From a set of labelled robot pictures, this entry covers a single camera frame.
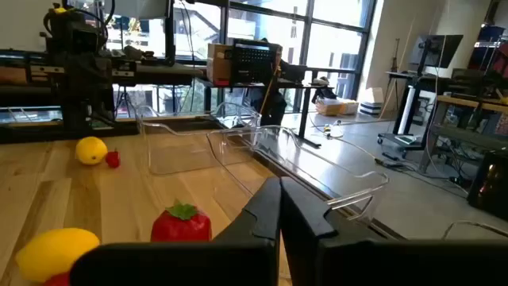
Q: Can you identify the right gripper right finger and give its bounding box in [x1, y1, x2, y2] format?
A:
[279, 176, 508, 286]

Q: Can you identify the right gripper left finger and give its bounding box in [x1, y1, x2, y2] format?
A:
[70, 176, 282, 286]

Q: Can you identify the red toy tomato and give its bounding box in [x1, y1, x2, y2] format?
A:
[149, 199, 213, 243]

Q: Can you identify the small red toy pepper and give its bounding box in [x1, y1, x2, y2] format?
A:
[104, 149, 121, 169]

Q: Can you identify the yellow toy lemon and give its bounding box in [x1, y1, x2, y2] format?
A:
[14, 227, 102, 284]
[75, 136, 109, 166]

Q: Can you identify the black equipment case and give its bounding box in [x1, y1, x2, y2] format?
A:
[467, 152, 508, 222]

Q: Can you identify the yellowish box stack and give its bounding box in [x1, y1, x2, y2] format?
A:
[315, 97, 360, 118]

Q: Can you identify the person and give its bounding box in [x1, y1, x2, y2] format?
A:
[248, 37, 306, 127]

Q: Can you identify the white-legged rolling stand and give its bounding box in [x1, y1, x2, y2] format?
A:
[376, 70, 441, 153]

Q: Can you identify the wooden top workbench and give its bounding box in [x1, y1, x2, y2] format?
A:
[420, 67, 508, 176]

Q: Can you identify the brown cardboard box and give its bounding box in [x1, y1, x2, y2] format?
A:
[206, 42, 234, 87]

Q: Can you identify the black perforated crate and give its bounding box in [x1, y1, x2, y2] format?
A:
[229, 38, 281, 85]

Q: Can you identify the black monitor on stand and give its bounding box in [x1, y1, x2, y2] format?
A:
[408, 33, 464, 69]

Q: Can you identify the floor power cable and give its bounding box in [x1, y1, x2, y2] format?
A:
[307, 117, 471, 195]

